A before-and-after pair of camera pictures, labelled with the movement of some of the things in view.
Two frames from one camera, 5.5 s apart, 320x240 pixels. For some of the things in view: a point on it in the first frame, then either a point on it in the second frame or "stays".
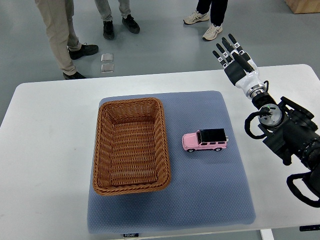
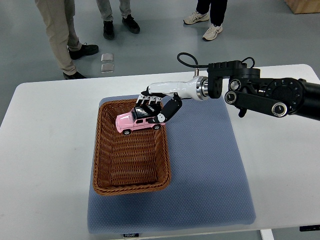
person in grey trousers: [128, 20] stays
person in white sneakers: [218, 11] stays
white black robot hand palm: [240, 73] to [196, 88]
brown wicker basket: [131, 154] stays
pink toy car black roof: [206, 139] to [137, 118]
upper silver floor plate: [107, 57] stays
